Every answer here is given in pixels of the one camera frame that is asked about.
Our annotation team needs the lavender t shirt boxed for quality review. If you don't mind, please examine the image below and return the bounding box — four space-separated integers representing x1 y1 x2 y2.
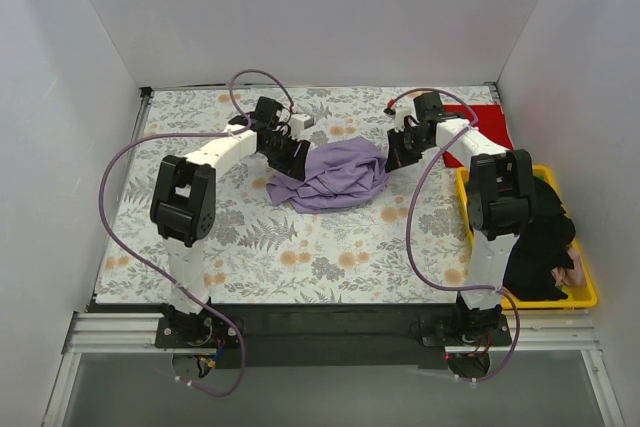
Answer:
266 137 389 214

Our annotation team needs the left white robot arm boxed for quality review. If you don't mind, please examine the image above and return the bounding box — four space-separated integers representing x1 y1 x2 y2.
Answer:
150 96 314 347

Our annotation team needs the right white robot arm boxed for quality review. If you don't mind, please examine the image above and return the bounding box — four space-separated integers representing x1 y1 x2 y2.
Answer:
385 88 536 345

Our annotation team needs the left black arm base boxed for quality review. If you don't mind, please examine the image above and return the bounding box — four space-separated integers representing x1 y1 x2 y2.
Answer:
154 315 244 348

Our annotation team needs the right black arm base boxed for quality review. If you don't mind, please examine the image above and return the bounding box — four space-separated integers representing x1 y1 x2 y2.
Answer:
418 306 512 347

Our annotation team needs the floral patterned table mat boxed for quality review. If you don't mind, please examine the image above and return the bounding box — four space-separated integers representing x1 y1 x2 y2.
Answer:
95 87 470 305

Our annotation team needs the folded red t shirt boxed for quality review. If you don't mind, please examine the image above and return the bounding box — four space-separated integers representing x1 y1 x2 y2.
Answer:
443 104 514 168

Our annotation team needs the black clothes pile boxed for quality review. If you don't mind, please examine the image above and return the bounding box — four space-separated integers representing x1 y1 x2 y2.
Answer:
503 176 576 301

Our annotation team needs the pink garment in tray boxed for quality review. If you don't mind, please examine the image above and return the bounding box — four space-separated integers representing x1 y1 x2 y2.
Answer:
551 246 587 287

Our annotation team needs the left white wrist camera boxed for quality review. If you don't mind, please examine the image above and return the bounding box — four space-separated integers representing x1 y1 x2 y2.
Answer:
289 113 315 131

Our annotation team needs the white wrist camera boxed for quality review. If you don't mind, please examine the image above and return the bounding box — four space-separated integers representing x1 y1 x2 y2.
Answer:
384 102 414 132
289 113 315 131

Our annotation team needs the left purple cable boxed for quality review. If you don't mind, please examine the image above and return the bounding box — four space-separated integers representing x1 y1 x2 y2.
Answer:
98 68 296 397

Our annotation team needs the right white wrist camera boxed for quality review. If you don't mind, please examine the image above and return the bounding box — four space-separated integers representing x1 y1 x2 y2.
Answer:
384 102 414 132

